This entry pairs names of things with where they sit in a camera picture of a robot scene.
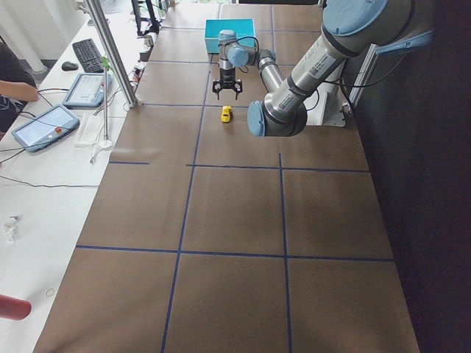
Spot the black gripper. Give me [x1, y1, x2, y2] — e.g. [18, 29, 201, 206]
[212, 68, 243, 100]

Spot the yellow beetle toy car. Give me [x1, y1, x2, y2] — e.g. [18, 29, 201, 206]
[220, 106, 233, 124]

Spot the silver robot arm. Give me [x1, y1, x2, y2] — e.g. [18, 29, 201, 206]
[212, 1, 436, 137]

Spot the light blue plastic bin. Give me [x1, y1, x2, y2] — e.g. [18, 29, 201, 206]
[204, 18, 258, 55]

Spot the small metal cup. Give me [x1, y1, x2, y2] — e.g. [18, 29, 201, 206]
[144, 34, 154, 47]

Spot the upper blue teach pendant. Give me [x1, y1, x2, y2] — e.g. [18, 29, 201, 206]
[63, 73, 105, 109]

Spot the blue teach pendant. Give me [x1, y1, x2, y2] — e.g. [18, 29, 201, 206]
[63, 73, 105, 109]
[12, 104, 80, 152]

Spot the black keyboard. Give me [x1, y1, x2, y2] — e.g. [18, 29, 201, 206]
[72, 38, 104, 73]

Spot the black computer mouse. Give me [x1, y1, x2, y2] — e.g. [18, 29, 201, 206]
[61, 61, 79, 71]

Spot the lower blue teach pendant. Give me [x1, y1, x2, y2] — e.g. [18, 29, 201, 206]
[12, 104, 80, 152]

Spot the seated person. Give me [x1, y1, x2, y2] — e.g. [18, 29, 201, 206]
[1, 42, 39, 134]

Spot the red fire extinguisher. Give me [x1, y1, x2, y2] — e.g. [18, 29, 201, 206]
[0, 294, 32, 321]

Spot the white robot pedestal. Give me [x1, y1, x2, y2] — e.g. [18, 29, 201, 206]
[304, 79, 346, 127]

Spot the green handled reacher grabber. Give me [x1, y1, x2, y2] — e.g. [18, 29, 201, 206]
[90, 57, 112, 164]

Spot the aluminium frame post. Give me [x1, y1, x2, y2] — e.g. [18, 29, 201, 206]
[76, 0, 138, 108]

